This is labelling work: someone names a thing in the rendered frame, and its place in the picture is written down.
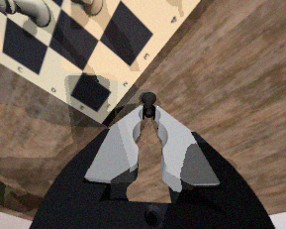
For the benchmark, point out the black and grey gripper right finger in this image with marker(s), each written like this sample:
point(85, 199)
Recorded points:
point(189, 162)

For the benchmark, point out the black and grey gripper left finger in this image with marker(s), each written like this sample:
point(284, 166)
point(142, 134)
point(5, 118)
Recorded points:
point(111, 158)

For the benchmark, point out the black and cream chessboard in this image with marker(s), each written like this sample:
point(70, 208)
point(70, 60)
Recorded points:
point(90, 61)

